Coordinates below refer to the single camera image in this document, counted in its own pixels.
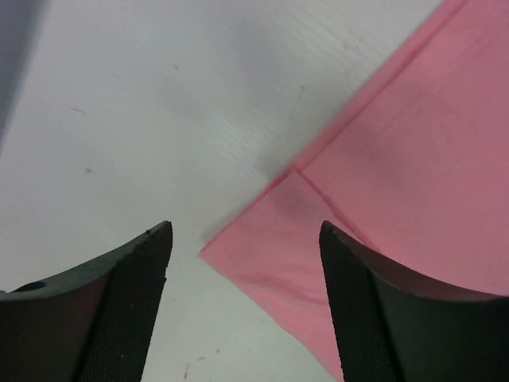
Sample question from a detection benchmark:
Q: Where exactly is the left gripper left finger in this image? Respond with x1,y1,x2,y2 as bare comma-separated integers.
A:
1,221,173,382

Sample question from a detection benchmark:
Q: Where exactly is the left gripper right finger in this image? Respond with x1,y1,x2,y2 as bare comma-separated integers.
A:
319,221,508,381

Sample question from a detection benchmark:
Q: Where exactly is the pink t shirt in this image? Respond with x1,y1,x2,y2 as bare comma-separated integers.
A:
201,1,508,381

